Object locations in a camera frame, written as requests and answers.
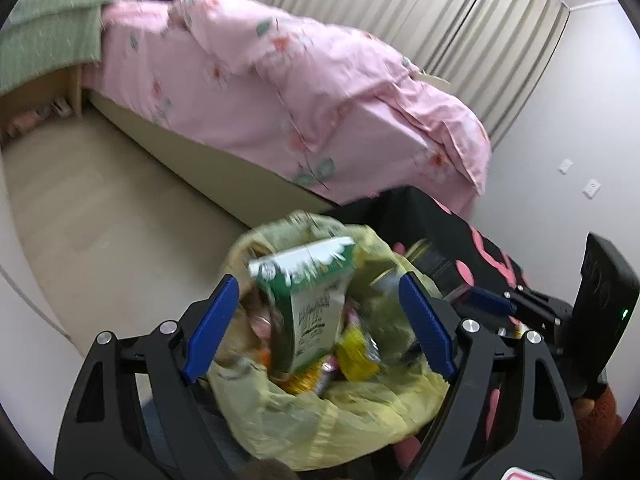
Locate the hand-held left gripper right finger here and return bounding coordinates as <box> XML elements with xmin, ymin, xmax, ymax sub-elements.
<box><xmin>398</xmin><ymin>271</ymin><xmax>586</xmax><ymax>480</ymax></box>

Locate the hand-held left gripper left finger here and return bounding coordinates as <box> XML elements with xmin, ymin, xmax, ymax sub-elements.
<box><xmin>54</xmin><ymin>274</ymin><xmax>240</xmax><ymax>480</ymax></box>

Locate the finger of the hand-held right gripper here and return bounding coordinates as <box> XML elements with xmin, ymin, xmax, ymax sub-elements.
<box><xmin>509</xmin><ymin>284</ymin><xmax>572</xmax><ymax>314</ymax></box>
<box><xmin>451</xmin><ymin>285</ymin><xmax>519</xmax><ymax>317</ymax></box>

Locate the dark striped packet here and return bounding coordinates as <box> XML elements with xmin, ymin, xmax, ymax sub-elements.
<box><xmin>405</xmin><ymin>240</ymin><xmax>469</xmax><ymax>302</ymax></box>

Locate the green white carton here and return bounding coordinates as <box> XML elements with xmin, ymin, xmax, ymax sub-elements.
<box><xmin>248</xmin><ymin>236</ymin><xmax>357</xmax><ymax>376</ymax></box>

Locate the yellow plastic bag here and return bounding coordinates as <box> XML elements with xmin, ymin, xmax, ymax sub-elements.
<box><xmin>207</xmin><ymin>210</ymin><xmax>451</xmax><ymax>472</ymax></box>

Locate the person's right forearm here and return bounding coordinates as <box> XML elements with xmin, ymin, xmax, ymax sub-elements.
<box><xmin>592</xmin><ymin>385</ymin><xmax>626</xmax><ymax>441</ymax></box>

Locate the person's right hand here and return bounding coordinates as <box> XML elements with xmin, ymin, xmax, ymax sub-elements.
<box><xmin>572</xmin><ymin>396</ymin><xmax>597</xmax><ymax>421</ymax></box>

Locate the yellow packet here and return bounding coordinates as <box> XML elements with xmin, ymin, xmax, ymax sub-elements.
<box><xmin>334</xmin><ymin>322</ymin><xmax>384</xmax><ymax>382</ymax></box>

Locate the black mat with pink spots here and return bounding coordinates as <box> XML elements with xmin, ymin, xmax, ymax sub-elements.
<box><xmin>330</xmin><ymin>187</ymin><xmax>531</xmax><ymax>471</ymax></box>

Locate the olive bed base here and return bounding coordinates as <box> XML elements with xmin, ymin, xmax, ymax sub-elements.
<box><xmin>87</xmin><ymin>92</ymin><xmax>337</xmax><ymax>229</ymax></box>

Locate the pink floral quilt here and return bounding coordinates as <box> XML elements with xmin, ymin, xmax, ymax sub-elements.
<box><xmin>82</xmin><ymin>0</ymin><xmax>494</xmax><ymax>221</ymax></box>

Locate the beige pleated curtain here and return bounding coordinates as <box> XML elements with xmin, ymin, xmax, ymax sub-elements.
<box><xmin>265</xmin><ymin>0</ymin><xmax>572</xmax><ymax>148</ymax></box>

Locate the wooden bedside shelf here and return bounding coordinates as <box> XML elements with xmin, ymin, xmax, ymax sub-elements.
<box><xmin>0</xmin><ymin>65</ymin><xmax>84</xmax><ymax>139</ymax></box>

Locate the green blanket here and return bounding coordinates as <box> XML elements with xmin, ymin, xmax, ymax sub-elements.
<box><xmin>0</xmin><ymin>0</ymin><xmax>121</xmax><ymax>98</ymax></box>

